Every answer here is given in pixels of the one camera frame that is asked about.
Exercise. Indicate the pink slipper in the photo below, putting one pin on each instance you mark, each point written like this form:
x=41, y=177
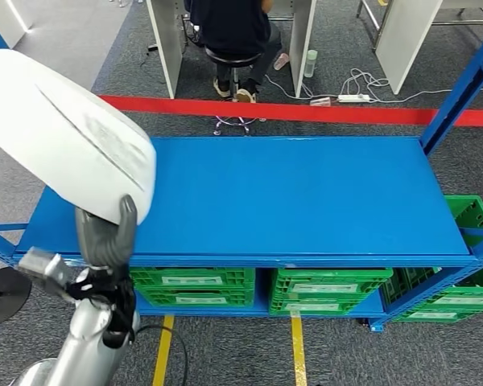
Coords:
x=282, y=62

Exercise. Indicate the red barrier belt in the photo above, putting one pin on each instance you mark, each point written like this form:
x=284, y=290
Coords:
x=265, y=111

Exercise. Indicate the white power strip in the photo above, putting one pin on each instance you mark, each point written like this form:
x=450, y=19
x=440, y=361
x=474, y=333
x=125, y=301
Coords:
x=353, y=98

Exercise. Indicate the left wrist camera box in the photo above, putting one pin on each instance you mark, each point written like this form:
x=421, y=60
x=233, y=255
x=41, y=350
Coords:
x=44, y=269

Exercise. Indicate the white partition panel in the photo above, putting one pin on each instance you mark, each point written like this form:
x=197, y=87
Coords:
x=8, y=16

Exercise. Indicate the black round stool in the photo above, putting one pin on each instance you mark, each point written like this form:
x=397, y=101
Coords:
x=233, y=57

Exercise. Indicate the blue metal shelf rack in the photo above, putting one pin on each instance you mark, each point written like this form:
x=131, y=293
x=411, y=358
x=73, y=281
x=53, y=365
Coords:
x=286, y=197

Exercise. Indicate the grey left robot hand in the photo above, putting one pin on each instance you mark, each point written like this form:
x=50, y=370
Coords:
x=104, y=245

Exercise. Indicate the white plastic bottle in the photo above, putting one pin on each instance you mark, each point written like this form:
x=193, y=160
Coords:
x=310, y=65

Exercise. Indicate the green plastic crate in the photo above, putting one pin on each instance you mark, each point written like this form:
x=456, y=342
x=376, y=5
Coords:
x=468, y=213
x=276, y=309
x=398, y=318
x=241, y=299
x=282, y=277
x=233, y=277

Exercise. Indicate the white curved panel part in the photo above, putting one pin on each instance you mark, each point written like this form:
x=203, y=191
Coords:
x=64, y=133

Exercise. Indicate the person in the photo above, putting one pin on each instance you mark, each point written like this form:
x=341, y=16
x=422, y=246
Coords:
x=229, y=26

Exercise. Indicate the chrome barrier post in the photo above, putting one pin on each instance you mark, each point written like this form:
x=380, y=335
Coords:
x=4, y=295

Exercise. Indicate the clear plastic cup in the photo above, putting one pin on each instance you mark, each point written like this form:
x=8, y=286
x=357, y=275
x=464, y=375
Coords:
x=320, y=102

